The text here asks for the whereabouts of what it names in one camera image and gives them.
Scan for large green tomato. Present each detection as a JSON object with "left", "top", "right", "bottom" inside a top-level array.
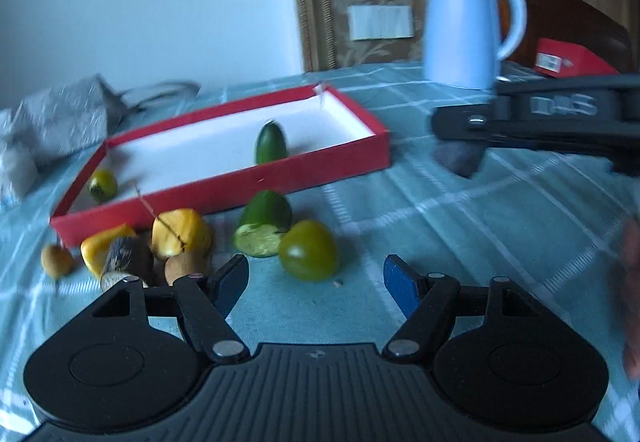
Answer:
[{"left": 278, "top": 220, "right": 340, "bottom": 283}]

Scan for small yellow-green tomato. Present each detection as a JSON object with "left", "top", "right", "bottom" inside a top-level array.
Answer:
[{"left": 88, "top": 169, "right": 119, "bottom": 203}]

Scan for brown round fruit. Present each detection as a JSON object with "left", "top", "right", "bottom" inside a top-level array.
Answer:
[{"left": 164, "top": 252, "right": 208, "bottom": 287}]

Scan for white wall switch panel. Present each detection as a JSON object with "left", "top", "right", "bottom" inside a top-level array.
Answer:
[{"left": 348, "top": 4, "right": 413, "bottom": 41}]

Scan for dark cylinder with speckled end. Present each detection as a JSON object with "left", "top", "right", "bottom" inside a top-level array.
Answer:
[{"left": 104, "top": 236, "right": 155, "bottom": 280}]

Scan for small yellow pepper piece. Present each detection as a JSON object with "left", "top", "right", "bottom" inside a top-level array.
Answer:
[{"left": 80, "top": 223, "right": 137, "bottom": 278}]

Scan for large yellow pepper piece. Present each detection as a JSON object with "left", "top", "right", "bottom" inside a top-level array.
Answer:
[{"left": 150, "top": 208, "right": 213, "bottom": 263}]

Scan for green checked tablecloth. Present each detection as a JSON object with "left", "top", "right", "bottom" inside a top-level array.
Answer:
[{"left": 0, "top": 62, "right": 640, "bottom": 442}]

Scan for large green cucumber half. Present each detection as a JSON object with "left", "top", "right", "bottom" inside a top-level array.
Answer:
[{"left": 234, "top": 190, "right": 293, "bottom": 258}]

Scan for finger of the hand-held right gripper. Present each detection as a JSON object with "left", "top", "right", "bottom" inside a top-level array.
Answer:
[{"left": 431, "top": 103, "right": 501, "bottom": 143}]

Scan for person's right hand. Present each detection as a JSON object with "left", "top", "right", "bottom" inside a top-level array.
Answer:
[{"left": 621, "top": 217, "right": 640, "bottom": 379}]

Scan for red shallow cardboard box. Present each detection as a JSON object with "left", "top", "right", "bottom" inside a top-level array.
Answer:
[{"left": 50, "top": 82, "right": 392, "bottom": 249}]

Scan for silver patterned gift bag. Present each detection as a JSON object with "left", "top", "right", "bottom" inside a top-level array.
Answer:
[{"left": 10, "top": 74, "right": 201, "bottom": 158}]

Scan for white tissue pack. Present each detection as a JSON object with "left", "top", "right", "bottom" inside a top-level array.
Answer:
[{"left": 0, "top": 109, "right": 41, "bottom": 203}]

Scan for small green cucumber piece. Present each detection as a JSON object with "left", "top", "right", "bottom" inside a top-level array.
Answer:
[{"left": 255, "top": 120, "right": 291, "bottom": 166}]

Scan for brown kiwi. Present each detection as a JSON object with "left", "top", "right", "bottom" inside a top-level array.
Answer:
[{"left": 41, "top": 243, "right": 76, "bottom": 279}]

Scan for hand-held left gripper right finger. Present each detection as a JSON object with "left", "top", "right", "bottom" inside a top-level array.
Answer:
[{"left": 382, "top": 254, "right": 548, "bottom": 365}]

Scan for light blue electric kettle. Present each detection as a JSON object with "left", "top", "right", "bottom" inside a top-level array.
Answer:
[{"left": 417, "top": 0, "right": 528, "bottom": 90}]

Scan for brown wooden headboard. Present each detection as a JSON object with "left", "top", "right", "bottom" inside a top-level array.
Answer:
[{"left": 477, "top": 0, "right": 633, "bottom": 73}]

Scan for small red box white label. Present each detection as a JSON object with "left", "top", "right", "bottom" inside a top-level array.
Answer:
[{"left": 532, "top": 38, "right": 621, "bottom": 78}]

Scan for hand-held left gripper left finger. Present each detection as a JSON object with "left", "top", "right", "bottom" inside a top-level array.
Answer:
[{"left": 87, "top": 254, "right": 251, "bottom": 363}]

